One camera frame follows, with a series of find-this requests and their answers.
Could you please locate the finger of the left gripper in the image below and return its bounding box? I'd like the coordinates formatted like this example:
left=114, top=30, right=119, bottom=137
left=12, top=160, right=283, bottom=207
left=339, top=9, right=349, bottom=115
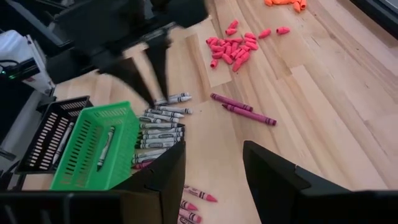
left=145, top=36, right=172, bottom=101
left=97, top=57, right=155, bottom=106

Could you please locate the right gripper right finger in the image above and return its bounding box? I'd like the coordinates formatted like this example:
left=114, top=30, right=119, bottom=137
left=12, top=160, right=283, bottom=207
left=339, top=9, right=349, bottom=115
left=242, top=139, right=352, bottom=224

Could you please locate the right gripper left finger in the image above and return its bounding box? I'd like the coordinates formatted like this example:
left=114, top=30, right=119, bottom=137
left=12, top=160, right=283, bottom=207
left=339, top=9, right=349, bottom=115
left=113, top=140, right=187, bottom=224

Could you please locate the green plastic basket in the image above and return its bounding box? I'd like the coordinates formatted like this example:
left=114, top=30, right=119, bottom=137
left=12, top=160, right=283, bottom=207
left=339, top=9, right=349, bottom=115
left=49, top=101, right=141, bottom=191

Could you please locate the black plastic basket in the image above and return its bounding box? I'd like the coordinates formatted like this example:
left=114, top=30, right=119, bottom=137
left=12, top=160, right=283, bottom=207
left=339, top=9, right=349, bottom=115
left=14, top=95, right=94, bottom=175

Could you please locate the black aluminium table frame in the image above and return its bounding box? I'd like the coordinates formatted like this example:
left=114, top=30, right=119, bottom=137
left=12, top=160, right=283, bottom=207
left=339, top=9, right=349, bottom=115
left=349, top=0, right=398, bottom=47

